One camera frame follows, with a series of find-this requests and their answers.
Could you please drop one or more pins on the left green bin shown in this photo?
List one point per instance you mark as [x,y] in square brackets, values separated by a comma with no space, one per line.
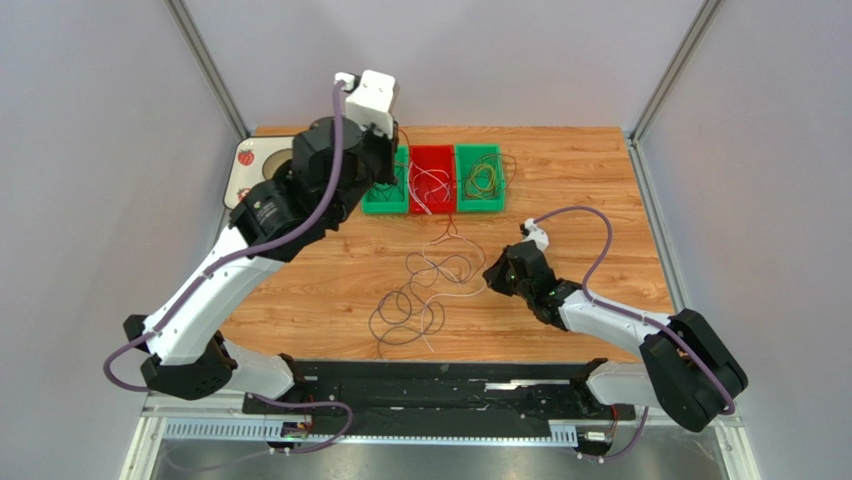
[390,199]

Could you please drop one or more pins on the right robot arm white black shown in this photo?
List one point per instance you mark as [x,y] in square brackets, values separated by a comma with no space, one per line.
[682,366]

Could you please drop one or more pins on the aluminium frame rail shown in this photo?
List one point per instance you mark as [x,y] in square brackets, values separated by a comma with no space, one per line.
[231,434]

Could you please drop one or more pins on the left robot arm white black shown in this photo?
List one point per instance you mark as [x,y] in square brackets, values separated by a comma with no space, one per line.
[317,183]

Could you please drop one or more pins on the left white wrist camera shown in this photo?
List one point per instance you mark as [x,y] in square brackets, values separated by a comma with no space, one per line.
[371,99]

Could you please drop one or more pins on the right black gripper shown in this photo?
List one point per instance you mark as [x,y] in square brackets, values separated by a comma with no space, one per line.
[509,275]

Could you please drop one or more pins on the strawberry pattern tray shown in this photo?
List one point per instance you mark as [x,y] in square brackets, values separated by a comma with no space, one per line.
[246,170]

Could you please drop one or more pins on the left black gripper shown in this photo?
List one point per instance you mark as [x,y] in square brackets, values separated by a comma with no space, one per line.
[386,146]

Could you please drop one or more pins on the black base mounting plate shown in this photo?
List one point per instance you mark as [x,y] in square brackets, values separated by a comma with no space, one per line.
[410,399]

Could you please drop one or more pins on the red bin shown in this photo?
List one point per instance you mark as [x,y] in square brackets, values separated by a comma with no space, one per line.
[432,184]

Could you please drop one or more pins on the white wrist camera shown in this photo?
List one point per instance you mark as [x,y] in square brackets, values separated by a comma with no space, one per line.
[532,232]
[371,99]

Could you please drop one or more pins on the green bin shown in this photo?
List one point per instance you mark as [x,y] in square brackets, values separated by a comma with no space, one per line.
[390,199]
[480,178]

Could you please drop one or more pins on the beige ceramic bowl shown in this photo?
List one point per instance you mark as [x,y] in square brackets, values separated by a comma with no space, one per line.
[275,161]

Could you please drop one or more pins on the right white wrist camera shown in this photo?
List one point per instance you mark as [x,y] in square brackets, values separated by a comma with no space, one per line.
[532,232]

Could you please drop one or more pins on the right green bin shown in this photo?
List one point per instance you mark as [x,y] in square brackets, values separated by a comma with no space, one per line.
[480,178]

